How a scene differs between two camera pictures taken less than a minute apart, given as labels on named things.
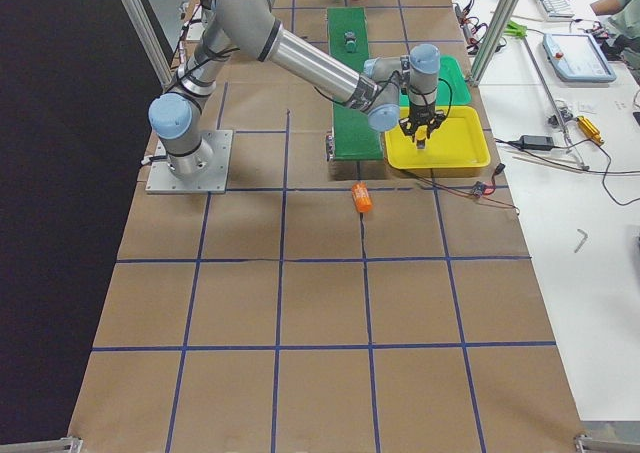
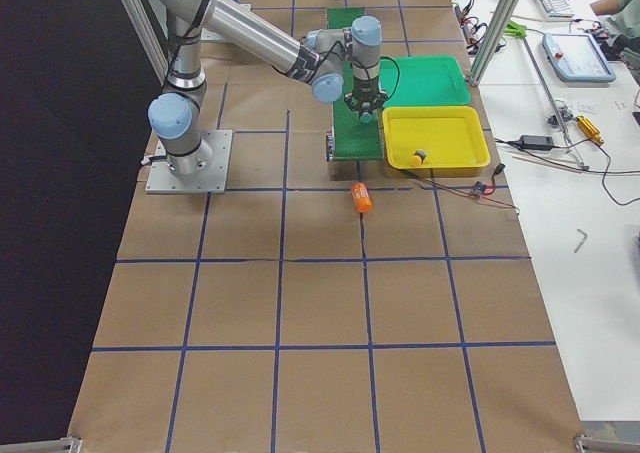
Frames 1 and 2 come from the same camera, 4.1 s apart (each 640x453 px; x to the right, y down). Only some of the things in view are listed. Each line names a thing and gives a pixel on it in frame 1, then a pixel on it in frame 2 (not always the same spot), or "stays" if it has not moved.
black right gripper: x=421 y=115 to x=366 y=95
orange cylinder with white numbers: x=360 y=194 stays
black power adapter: x=537 y=141 stays
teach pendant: x=576 y=57 stays
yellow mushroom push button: x=420 y=137 to x=418 y=157
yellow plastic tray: x=458 y=143 stays
